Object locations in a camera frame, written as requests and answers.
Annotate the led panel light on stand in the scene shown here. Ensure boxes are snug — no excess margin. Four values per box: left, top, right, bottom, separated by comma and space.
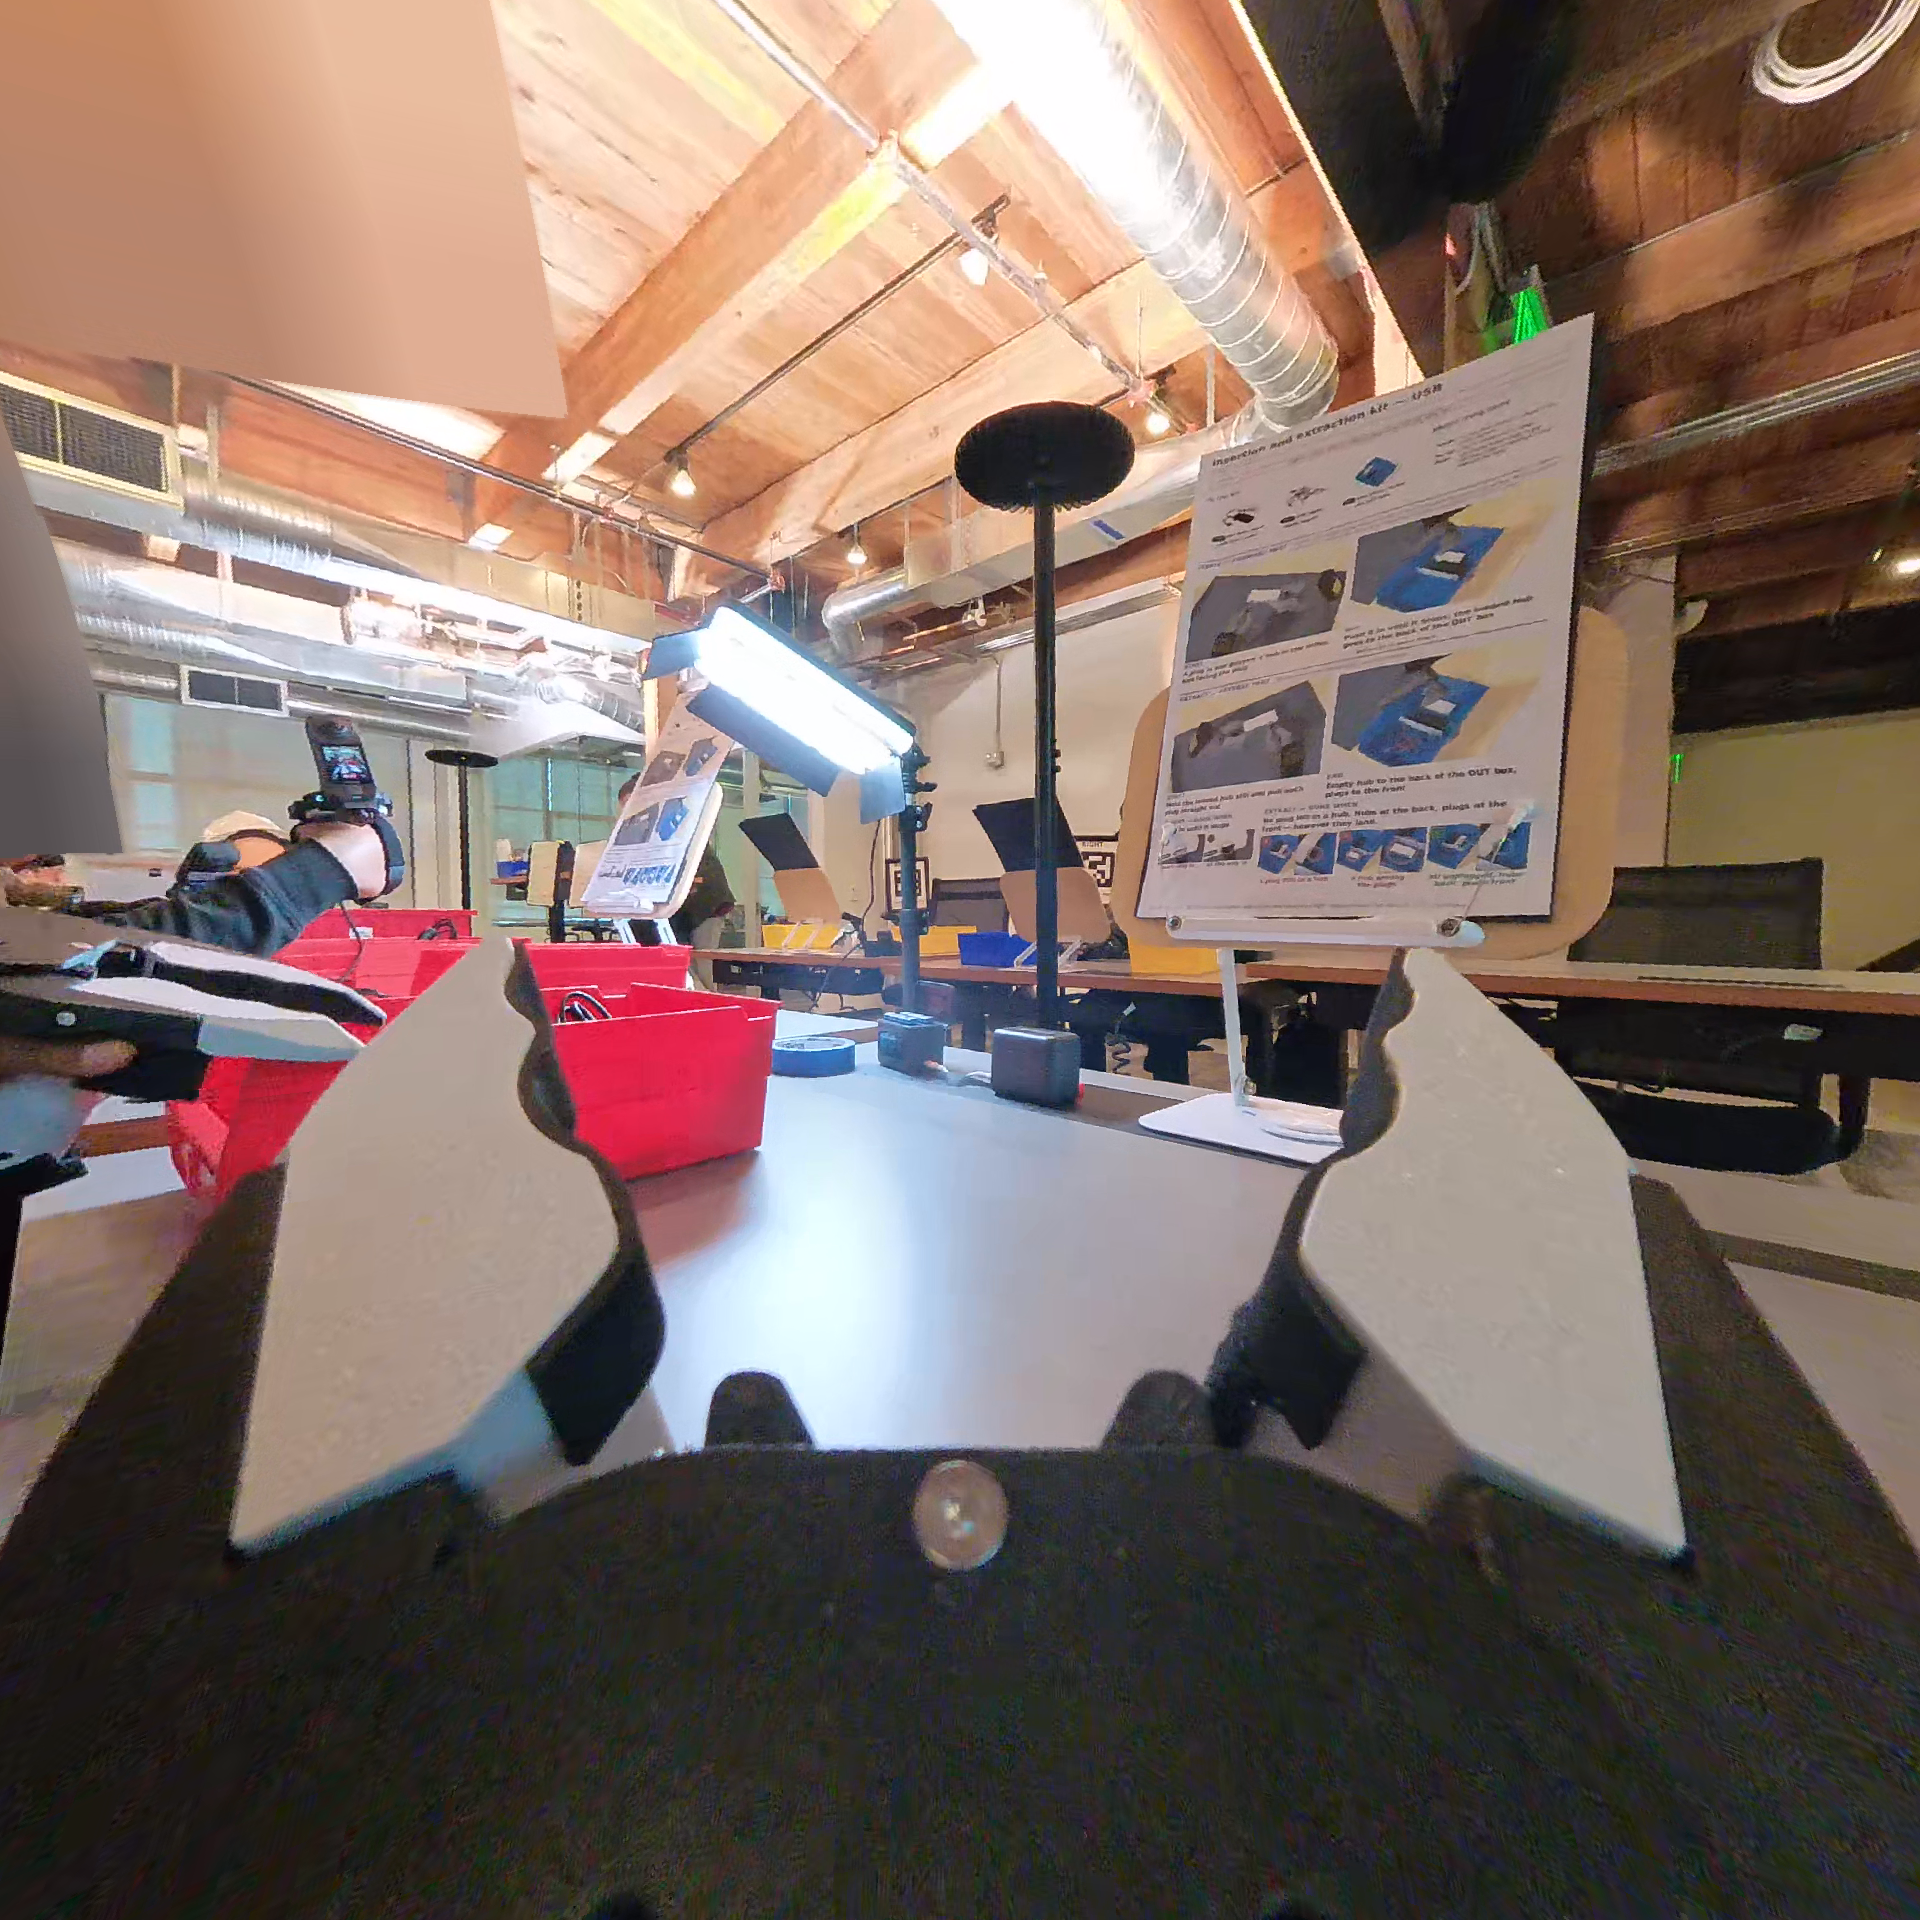
646, 603, 943, 1031

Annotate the black box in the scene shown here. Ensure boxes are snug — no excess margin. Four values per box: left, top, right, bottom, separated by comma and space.
991, 1023, 1086, 1114

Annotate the rounded wooden board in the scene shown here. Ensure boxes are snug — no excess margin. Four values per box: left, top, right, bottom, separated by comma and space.
1126, 605, 1633, 965

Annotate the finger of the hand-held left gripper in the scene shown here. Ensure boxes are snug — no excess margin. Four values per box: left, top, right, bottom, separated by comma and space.
88, 939, 386, 1031
72, 979, 372, 1066

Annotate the white coiled cable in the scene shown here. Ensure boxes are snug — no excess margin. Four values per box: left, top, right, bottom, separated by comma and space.
1751, 0, 1912, 110

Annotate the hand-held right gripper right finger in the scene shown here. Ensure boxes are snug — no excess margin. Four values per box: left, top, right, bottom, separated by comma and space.
1208, 943, 1694, 1560

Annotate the white instruction poster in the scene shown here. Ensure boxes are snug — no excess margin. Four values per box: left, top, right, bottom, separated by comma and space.
576, 682, 728, 922
1136, 315, 1596, 925

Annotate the silver air duct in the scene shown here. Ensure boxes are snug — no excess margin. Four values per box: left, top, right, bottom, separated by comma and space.
945, 0, 1344, 442

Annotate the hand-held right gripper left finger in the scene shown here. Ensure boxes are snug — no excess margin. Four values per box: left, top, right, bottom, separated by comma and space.
230, 936, 670, 1554

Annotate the wooden office desk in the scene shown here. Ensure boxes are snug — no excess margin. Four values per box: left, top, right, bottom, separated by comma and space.
690, 942, 1920, 1051

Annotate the black round top pole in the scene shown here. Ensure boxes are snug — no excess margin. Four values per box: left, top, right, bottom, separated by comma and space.
951, 402, 1136, 1055

